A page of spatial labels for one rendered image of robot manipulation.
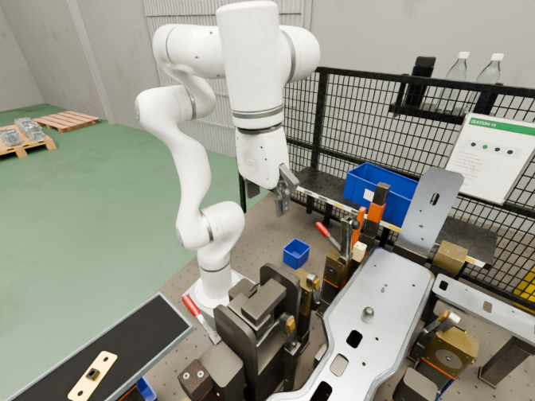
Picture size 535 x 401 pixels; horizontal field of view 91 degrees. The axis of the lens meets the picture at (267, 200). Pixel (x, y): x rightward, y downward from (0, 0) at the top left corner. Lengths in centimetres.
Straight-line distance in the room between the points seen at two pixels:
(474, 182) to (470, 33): 182
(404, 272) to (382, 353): 32
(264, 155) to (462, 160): 97
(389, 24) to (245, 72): 264
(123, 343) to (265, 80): 59
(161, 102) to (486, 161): 113
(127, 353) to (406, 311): 75
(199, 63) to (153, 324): 55
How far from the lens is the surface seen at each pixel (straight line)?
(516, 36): 296
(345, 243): 89
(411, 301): 98
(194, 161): 81
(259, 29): 40
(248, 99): 40
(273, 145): 42
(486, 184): 130
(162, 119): 79
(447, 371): 98
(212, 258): 96
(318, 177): 144
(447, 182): 101
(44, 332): 247
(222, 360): 71
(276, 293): 66
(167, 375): 115
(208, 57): 54
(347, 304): 90
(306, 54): 45
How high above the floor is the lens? 172
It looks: 34 degrees down
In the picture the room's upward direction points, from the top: straight up
